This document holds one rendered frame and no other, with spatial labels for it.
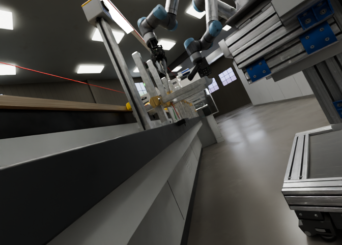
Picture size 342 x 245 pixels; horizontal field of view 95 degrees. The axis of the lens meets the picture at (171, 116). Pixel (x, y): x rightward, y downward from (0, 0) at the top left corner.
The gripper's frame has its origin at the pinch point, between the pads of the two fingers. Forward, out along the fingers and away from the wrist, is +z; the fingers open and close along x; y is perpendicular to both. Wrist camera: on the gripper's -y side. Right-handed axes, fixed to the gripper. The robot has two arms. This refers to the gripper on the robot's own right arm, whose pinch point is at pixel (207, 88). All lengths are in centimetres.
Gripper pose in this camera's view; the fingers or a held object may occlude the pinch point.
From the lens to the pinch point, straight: 108.6
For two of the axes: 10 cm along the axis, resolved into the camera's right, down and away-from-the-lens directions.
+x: 2.3, -0.2, 9.7
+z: 4.1, 9.1, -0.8
